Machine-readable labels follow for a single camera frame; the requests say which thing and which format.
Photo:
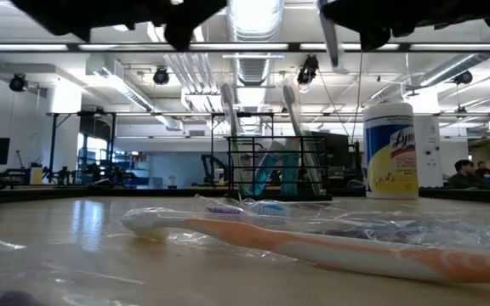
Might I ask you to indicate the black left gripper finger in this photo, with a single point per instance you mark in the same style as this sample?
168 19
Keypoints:
206 8

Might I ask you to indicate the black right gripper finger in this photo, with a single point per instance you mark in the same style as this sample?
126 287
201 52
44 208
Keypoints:
349 10

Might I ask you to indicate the dark green white toothbrush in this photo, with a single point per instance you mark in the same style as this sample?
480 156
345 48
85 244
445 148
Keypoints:
228 98

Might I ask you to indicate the teal toothpaste tube white cap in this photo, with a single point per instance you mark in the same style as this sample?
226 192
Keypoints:
290 174
266 170

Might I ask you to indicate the clear plastic wrapper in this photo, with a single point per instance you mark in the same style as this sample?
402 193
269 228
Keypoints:
223 209

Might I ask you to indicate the orange white toothbrush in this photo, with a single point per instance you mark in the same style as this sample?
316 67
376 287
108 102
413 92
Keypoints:
270 238

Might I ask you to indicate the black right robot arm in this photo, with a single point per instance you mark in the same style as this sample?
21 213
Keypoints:
474 8

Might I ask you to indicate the black background robot arm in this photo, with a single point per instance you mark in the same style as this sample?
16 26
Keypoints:
211 163

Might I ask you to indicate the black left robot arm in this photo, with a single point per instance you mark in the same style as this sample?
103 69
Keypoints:
58 13

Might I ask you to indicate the black ceiling spotlight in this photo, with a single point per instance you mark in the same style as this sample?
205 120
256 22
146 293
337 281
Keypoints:
18 83
161 76
464 77
309 70

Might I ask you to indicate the white yellow wipes canister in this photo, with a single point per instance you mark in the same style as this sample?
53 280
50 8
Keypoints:
389 170

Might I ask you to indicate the person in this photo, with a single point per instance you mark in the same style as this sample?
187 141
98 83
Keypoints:
466 176
485 170

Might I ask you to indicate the yellow container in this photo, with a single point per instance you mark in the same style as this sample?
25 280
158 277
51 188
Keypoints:
36 176

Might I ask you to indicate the round silver ventilation duct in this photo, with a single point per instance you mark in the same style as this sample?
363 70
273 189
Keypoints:
253 72

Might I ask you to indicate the black background workstation frame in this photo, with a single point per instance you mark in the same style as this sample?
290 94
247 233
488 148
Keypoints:
53 144

